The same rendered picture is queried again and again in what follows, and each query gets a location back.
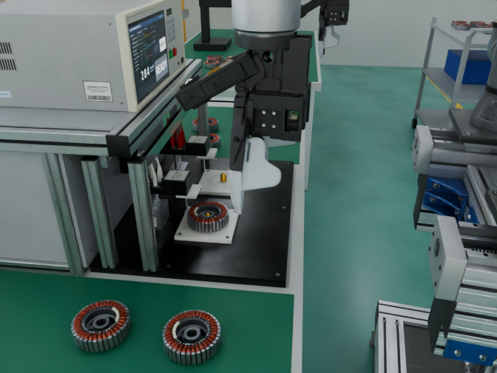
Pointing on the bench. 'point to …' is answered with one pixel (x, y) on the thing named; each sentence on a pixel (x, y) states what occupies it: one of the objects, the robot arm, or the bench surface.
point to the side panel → (36, 217)
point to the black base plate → (177, 254)
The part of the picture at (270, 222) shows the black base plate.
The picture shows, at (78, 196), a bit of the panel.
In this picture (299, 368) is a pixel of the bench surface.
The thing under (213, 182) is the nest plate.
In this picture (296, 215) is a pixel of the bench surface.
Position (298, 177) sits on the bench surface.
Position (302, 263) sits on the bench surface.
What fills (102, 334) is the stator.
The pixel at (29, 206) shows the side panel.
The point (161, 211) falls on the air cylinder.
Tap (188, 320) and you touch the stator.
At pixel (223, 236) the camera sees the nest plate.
